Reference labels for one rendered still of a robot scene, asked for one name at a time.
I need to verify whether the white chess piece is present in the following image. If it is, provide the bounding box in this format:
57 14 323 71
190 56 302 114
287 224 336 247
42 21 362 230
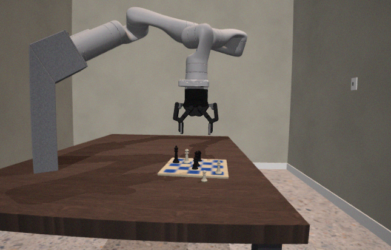
184 149 190 164
215 160 222 174

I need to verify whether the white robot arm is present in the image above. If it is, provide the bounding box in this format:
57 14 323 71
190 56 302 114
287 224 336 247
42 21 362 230
70 7 247 90

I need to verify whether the white pawn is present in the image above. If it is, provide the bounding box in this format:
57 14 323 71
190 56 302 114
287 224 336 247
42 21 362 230
201 171 207 182

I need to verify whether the blue and cream chessboard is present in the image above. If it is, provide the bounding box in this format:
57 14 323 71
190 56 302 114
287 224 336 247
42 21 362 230
158 158 229 179

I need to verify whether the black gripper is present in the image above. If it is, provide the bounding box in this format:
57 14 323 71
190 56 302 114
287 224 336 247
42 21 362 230
173 89 218 135

